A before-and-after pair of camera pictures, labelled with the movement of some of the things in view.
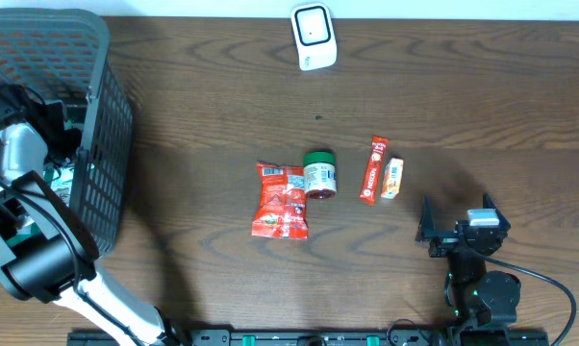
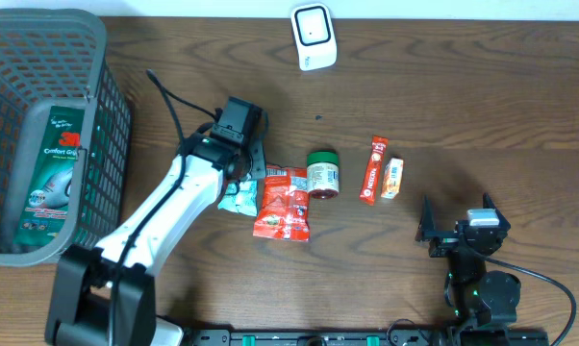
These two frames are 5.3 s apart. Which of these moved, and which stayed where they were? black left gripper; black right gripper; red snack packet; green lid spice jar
Moved: black left gripper
Stayed: black right gripper; green lid spice jar; red snack packet
